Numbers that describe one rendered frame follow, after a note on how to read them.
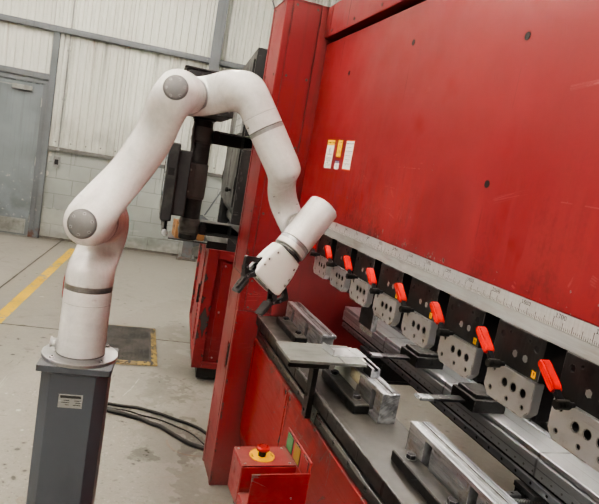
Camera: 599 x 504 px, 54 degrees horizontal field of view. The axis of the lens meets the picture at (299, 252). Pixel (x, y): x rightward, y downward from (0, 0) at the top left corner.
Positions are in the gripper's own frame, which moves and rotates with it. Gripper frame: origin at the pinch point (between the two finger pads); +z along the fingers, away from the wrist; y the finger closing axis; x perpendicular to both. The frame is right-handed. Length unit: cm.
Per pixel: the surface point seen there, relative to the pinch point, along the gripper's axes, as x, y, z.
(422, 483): 33, -49, 9
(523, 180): 45, -7, -50
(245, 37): -636, -113, -400
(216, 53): -635, -99, -348
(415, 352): -15, -75, -31
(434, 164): 9, -13, -61
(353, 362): -17, -56, -13
